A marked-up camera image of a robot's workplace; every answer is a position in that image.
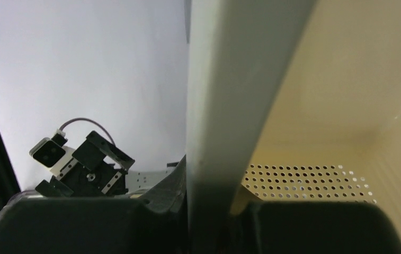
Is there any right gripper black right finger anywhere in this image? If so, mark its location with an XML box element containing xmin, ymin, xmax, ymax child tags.
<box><xmin>221</xmin><ymin>202</ymin><xmax>401</xmax><ymax>253</ymax></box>

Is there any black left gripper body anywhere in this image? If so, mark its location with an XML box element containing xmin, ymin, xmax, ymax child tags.
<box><xmin>35</xmin><ymin>131</ymin><xmax>135</xmax><ymax>197</ymax></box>

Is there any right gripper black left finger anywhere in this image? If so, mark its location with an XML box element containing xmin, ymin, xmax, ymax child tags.
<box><xmin>0</xmin><ymin>159</ymin><xmax>188</xmax><ymax>253</ymax></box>

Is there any cream perforated plastic basket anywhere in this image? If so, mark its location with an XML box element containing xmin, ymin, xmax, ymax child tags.
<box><xmin>186</xmin><ymin>1</ymin><xmax>401</xmax><ymax>253</ymax></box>

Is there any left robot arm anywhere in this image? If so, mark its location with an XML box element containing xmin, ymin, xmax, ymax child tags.
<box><xmin>29</xmin><ymin>131</ymin><xmax>177</xmax><ymax>197</ymax></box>

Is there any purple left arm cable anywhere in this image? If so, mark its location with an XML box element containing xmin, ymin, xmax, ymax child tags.
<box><xmin>58</xmin><ymin>117</ymin><xmax>117</xmax><ymax>146</ymax></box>

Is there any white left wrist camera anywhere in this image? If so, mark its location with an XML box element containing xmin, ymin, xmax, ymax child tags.
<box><xmin>29</xmin><ymin>129</ymin><xmax>77</xmax><ymax>180</ymax></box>

